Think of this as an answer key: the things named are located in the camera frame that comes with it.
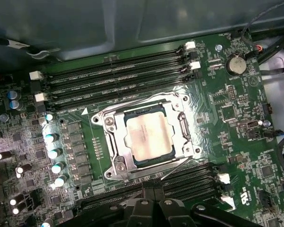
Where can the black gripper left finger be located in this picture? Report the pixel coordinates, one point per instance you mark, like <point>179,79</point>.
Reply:
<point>137,212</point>

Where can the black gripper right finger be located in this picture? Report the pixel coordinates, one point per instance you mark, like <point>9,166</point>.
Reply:
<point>172,212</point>

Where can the silver square CPU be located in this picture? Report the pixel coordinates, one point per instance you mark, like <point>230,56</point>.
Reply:
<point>149,137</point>

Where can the black RAM slot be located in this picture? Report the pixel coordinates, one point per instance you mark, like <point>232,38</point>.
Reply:
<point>194,181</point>
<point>118,70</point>
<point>120,80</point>
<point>113,62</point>
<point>196,191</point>
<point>123,89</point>
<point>191,172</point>
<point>203,199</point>

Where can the metal CPU socket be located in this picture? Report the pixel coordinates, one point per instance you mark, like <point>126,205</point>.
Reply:
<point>97,118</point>

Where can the silver capacitor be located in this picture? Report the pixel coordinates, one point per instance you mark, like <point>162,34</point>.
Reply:
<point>55,153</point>
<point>49,117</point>
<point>16,104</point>
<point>58,168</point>
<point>60,180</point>
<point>14,95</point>
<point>51,137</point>

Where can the green motherboard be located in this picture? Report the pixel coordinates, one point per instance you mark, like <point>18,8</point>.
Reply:
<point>227,146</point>

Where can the dark capacitor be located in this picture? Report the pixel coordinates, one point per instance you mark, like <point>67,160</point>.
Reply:
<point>17,200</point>
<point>23,168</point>
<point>3,155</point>
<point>18,209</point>

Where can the round coin battery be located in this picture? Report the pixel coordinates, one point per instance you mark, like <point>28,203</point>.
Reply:
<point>236,65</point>

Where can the silver board screw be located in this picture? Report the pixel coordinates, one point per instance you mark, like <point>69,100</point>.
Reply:
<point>219,48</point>

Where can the black open PC case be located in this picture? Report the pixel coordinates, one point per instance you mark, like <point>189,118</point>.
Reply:
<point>85,23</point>

